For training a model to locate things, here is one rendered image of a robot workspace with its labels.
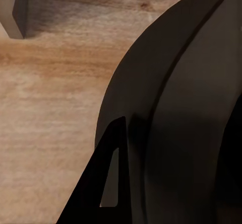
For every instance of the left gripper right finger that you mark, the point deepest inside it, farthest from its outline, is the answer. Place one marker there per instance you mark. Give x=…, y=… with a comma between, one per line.
x=231, y=150

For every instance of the cauldron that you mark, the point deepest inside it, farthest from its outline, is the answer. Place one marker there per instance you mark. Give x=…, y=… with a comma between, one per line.
x=178, y=85

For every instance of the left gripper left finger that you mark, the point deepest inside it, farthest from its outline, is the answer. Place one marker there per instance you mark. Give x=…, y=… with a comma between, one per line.
x=83, y=207

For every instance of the coffee table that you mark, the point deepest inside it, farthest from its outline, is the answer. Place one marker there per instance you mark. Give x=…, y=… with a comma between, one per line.
x=13, y=15

